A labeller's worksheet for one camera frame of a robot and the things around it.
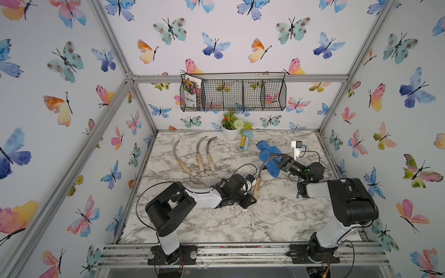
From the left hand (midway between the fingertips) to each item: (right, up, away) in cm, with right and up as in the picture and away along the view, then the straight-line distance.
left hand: (256, 199), depth 86 cm
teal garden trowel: (-1, +35, +31) cm, 47 cm away
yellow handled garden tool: (-4, +29, +28) cm, 40 cm away
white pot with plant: (-12, +39, +24) cm, 47 cm away
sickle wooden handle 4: (+1, +11, -2) cm, 11 cm away
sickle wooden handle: (-40, +15, +16) cm, 46 cm away
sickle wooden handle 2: (-32, +21, +21) cm, 44 cm away
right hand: (+6, +22, -8) cm, 24 cm away
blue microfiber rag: (+6, +17, -7) cm, 20 cm away
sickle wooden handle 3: (-25, +20, +21) cm, 38 cm away
